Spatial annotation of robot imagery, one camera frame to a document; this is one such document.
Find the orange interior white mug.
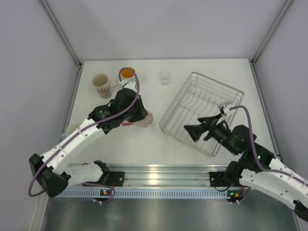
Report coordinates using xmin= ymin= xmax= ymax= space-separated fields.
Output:
xmin=119 ymin=67 xmax=136 ymax=81

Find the aluminium mounting rail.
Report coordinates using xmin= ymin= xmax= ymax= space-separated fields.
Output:
xmin=107 ymin=164 xmax=227 ymax=188

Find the clear glass cup far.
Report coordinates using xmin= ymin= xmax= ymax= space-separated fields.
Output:
xmin=159 ymin=71 xmax=171 ymax=86

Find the perforated cable duct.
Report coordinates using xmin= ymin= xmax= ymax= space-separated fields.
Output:
xmin=58 ymin=188 xmax=231 ymax=199

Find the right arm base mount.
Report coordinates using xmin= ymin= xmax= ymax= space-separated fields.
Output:
xmin=209 ymin=171 xmax=230 ymax=188

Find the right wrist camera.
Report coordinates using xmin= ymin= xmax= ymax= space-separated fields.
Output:
xmin=218 ymin=102 xmax=234 ymax=118

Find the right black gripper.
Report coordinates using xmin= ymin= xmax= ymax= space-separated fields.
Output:
xmin=183 ymin=113 xmax=238 ymax=155

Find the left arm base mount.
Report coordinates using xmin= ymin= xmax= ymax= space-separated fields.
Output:
xmin=79 ymin=160 xmax=125 ymax=187

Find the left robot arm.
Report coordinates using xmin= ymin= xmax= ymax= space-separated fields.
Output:
xmin=29 ymin=87 xmax=148 ymax=198

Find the cream coral pattern mug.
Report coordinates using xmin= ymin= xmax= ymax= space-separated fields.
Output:
xmin=91 ymin=74 xmax=119 ymax=99

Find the pink patterned mug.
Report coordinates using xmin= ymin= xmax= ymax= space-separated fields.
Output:
xmin=121 ymin=111 xmax=153 ymax=128

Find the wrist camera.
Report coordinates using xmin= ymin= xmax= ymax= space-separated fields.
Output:
xmin=119 ymin=80 xmax=138 ymax=92
xmin=218 ymin=102 xmax=234 ymax=118

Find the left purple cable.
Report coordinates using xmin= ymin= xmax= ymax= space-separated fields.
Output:
xmin=28 ymin=67 xmax=141 ymax=197

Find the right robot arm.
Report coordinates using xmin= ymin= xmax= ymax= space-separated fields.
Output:
xmin=184 ymin=115 xmax=308 ymax=221

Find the light blue mug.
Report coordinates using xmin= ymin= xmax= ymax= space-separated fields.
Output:
xmin=61 ymin=123 xmax=80 ymax=141

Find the wire dish rack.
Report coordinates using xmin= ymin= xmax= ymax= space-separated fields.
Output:
xmin=159 ymin=72 xmax=244 ymax=157

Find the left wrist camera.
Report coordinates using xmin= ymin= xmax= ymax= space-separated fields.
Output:
xmin=119 ymin=80 xmax=138 ymax=92

